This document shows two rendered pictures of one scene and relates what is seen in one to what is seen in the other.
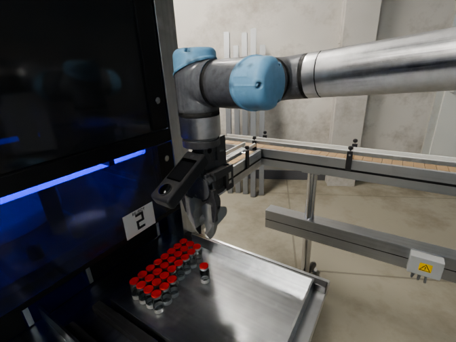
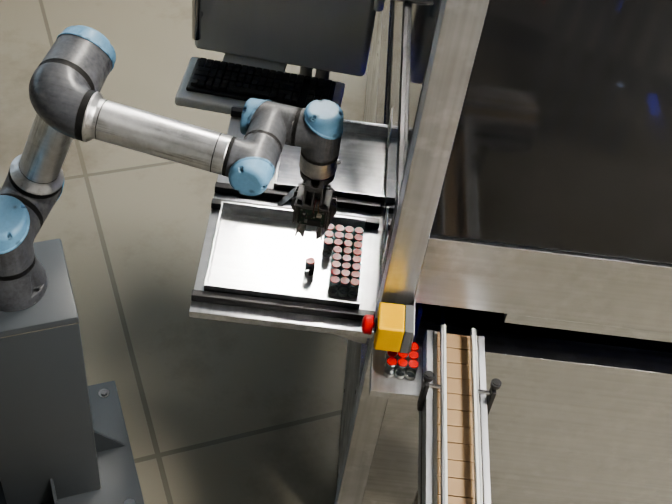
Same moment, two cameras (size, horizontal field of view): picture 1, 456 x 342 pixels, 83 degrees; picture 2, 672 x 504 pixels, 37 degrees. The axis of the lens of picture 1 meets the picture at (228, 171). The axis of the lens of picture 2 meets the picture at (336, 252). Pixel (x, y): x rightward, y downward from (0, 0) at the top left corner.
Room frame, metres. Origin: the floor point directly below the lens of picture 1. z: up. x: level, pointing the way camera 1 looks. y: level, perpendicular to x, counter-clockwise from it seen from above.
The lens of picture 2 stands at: (1.71, -0.78, 2.59)
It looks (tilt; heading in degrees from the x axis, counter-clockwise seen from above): 47 degrees down; 144
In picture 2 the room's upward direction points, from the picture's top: 9 degrees clockwise
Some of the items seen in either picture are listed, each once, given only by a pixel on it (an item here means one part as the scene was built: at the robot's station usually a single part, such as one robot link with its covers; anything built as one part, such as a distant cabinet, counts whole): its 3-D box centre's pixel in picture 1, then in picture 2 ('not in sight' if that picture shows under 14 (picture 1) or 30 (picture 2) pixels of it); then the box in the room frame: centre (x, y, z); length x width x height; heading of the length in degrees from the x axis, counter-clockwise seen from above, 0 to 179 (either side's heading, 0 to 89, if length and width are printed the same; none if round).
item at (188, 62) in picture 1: (197, 83); (320, 131); (0.48, 0.04, 1.32); 0.09 x 0.08 x 0.11; 49
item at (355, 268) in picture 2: (162, 266); (356, 262); (0.50, 0.17, 0.90); 0.18 x 0.02 x 0.05; 146
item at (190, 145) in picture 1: (205, 166); (314, 193); (0.49, 0.04, 1.16); 0.09 x 0.08 x 0.12; 142
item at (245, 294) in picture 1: (215, 294); (287, 255); (0.41, 0.04, 0.90); 0.34 x 0.26 x 0.04; 56
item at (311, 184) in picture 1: (307, 231); not in sight; (1.24, -0.44, 0.46); 0.09 x 0.09 x 0.77; 57
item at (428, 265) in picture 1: (425, 264); not in sight; (0.89, -0.85, 0.50); 0.12 x 0.05 x 0.09; 57
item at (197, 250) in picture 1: (176, 273); (336, 259); (0.47, 0.13, 0.90); 0.18 x 0.02 x 0.05; 146
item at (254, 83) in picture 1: (249, 83); (269, 126); (0.43, -0.04, 1.32); 0.11 x 0.11 x 0.08; 49
